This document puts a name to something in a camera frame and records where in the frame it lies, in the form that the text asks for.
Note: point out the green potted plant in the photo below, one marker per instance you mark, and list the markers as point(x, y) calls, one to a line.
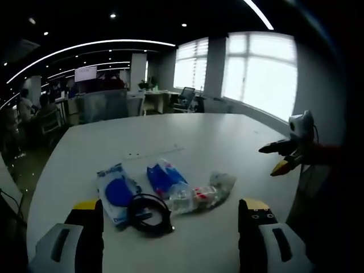
point(148, 84)

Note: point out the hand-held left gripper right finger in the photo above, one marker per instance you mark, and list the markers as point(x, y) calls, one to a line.
point(264, 236)

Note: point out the clear bag with red items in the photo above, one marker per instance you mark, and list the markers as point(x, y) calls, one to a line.
point(199, 196)

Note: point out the white display screen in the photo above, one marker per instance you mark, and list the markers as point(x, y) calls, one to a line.
point(85, 74)

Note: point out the clear packet with blue disc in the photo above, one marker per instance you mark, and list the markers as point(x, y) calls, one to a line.
point(118, 193)

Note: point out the wooden office desk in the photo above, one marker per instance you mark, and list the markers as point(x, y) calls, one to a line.
point(155, 101)

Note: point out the grey office chair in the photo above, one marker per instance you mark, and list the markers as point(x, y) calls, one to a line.
point(51, 122)

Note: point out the black office chair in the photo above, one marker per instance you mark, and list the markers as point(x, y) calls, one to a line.
point(186, 99)

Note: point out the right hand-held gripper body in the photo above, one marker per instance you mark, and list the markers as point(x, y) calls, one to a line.
point(303, 130)

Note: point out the white window blinds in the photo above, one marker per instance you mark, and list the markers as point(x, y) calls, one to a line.
point(191, 64)
point(260, 74)

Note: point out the blue and white packet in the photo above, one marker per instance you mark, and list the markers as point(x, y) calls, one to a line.
point(166, 177)

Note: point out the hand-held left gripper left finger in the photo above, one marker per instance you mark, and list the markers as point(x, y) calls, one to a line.
point(76, 236)

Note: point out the white table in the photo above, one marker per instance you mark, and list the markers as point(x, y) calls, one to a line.
point(159, 142)

